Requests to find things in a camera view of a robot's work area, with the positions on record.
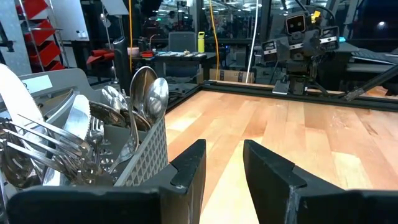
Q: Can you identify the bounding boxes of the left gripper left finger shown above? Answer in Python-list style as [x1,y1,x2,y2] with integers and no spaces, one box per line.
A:
[6,139,207,224]

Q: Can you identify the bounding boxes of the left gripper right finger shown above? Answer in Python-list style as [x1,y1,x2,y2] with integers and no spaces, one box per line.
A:
[243,139,398,224]

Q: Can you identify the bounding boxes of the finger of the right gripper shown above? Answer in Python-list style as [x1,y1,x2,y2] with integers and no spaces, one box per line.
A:
[319,26,340,52]
[261,39,278,58]

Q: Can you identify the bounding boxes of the cardboard box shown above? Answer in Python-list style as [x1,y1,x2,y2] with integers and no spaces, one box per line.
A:
[208,68,256,84]

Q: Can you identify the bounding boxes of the yellow water bottle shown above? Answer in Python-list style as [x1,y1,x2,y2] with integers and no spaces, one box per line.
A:
[197,31,206,54]

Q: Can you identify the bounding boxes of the grey mesh cutlery basket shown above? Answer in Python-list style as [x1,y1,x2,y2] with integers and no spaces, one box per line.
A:
[0,67,169,189]

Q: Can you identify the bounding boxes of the dark work table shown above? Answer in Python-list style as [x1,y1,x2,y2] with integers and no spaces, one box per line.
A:
[132,51,218,82]

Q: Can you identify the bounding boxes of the red folded items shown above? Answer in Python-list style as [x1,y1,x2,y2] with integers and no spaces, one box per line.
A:
[86,47,116,65]

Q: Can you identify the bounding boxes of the tilted white panel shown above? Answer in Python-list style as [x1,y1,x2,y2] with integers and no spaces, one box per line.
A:
[101,0,130,16]

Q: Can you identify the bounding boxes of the shelf with red bins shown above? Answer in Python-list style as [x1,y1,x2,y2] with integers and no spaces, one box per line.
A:
[14,0,66,73]

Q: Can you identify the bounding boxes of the whiteboard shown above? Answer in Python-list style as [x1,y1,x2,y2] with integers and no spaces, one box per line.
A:
[50,0,90,42]

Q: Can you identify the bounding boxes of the white cable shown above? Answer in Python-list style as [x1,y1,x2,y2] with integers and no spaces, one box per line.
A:
[245,0,260,84]

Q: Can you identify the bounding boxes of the yellow hanging cable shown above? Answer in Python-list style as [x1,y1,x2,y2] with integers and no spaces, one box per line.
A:
[208,0,221,81]
[127,0,134,73]

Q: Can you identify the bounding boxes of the black cylindrical post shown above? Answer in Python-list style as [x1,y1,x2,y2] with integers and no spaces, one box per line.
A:
[112,36,133,95]

